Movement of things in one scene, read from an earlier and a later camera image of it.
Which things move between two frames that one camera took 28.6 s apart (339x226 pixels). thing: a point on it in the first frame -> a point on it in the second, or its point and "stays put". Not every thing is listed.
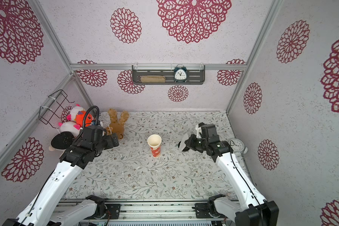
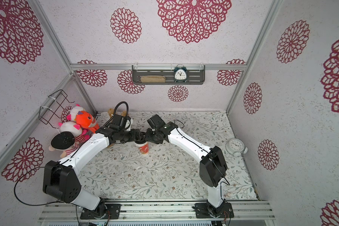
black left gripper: [111, 144] -> [135, 134]
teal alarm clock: [180, 73] stays put
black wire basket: [52, 112] stays put
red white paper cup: [155, 141] -> [144, 148]
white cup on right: [237, 146] stays put
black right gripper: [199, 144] -> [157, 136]
